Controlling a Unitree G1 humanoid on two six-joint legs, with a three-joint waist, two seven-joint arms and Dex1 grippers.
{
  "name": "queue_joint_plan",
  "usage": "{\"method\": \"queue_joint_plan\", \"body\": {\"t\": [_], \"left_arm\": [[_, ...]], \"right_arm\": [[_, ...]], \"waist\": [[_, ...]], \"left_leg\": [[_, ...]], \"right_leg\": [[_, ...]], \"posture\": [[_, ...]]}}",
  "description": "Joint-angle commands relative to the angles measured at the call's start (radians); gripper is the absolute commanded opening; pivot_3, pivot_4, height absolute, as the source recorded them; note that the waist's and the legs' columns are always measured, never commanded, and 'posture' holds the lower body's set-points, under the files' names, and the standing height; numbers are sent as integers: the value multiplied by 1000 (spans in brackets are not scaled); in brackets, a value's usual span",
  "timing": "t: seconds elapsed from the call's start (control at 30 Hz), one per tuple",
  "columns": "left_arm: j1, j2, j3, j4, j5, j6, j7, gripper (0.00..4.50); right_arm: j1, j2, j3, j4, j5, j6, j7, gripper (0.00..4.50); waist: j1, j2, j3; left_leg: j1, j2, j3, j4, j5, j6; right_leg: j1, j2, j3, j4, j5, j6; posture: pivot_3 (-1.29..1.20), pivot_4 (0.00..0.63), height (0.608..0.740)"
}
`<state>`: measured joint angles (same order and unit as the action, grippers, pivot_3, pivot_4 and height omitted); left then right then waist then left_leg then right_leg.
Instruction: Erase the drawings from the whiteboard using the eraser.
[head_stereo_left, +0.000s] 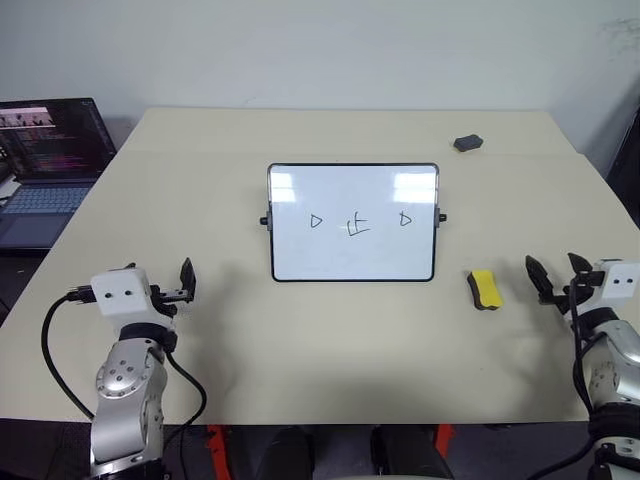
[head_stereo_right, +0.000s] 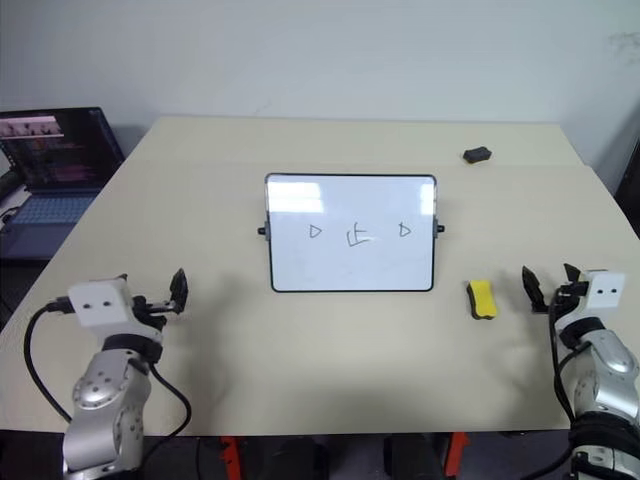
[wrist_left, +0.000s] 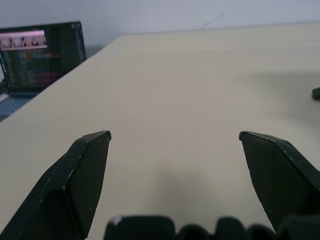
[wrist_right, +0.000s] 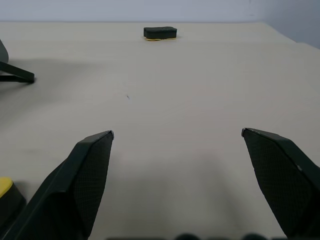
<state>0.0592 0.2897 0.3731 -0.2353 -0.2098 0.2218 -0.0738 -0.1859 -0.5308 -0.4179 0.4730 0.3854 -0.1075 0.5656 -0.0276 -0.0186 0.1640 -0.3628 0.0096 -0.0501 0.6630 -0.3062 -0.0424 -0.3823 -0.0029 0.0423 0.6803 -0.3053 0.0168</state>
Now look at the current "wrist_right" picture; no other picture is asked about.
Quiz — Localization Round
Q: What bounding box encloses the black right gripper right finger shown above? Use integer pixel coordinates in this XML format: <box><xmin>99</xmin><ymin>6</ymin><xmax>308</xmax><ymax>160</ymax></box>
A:
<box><xmin>241</xmin><ymin>127</ymin><xmax>320</xmax><ymax>238</ymax></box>

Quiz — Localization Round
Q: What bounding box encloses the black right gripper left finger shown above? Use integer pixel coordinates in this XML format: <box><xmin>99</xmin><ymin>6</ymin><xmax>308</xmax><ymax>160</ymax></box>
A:
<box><xmin>4</xmin><ymin>130</ymin><xmax>115</xmax><ymax>240</ymax></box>

